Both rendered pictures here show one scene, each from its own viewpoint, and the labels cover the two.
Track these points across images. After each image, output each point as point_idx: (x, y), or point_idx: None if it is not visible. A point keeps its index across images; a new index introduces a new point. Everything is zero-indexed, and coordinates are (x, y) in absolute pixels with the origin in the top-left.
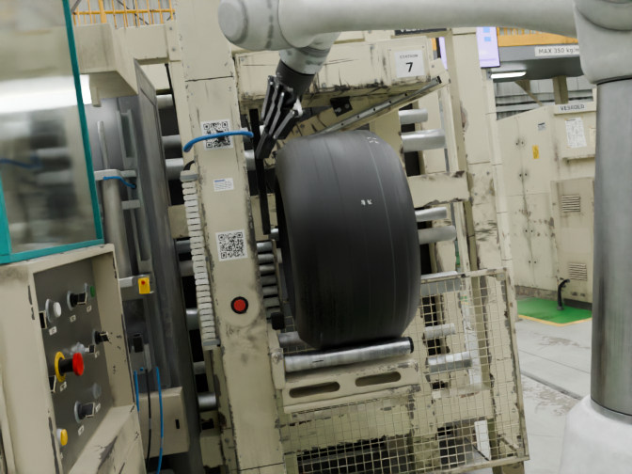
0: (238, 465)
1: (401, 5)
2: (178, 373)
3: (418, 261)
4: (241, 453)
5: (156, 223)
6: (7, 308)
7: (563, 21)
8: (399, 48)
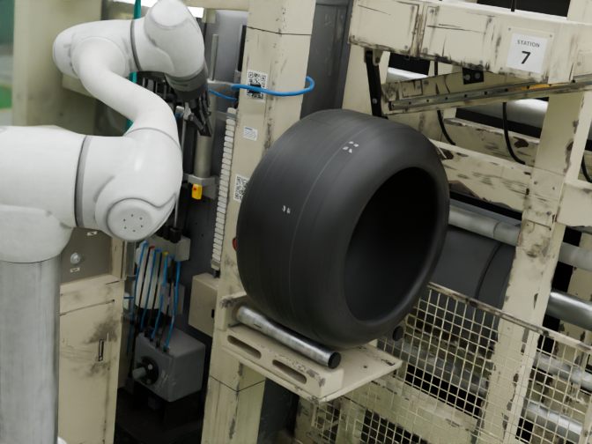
0: (209, 370)
1: (100, 92)
2: None
3: (322, 288)
4: (212, 363)
5: None
6: None
7: None
8: (521, 30)
